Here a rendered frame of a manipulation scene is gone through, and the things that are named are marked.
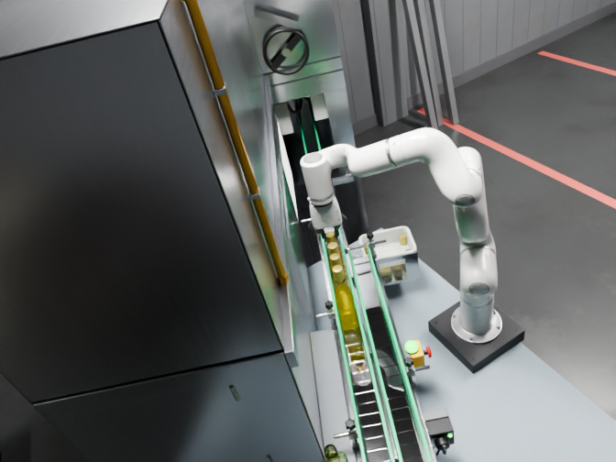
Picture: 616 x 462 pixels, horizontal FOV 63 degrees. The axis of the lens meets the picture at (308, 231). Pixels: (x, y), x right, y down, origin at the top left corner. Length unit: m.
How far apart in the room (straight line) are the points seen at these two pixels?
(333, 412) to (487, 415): 0.59
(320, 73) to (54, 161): 1.81
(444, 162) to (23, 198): 1.04
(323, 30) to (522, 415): 1.77
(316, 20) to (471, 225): 1.25
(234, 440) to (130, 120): 0.94
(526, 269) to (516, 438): 1.73
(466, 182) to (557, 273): 2.10
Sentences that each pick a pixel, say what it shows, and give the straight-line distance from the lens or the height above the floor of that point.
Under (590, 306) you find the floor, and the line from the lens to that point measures 3.36.
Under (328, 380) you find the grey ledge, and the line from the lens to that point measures 1.73.
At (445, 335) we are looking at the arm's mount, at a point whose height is 0.81.
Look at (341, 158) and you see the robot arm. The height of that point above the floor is 1.60.
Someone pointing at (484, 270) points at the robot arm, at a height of 1.22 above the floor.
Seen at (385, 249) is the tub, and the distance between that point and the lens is 2.26.
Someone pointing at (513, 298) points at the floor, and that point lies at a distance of 3.33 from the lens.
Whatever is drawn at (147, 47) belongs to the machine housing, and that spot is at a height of 2.27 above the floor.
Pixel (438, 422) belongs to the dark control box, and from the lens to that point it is 1.68.
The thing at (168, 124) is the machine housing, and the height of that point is 2.15.
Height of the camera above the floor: 2.47
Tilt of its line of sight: 39 degrees down
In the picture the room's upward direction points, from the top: 15 degrees counter-clockwise
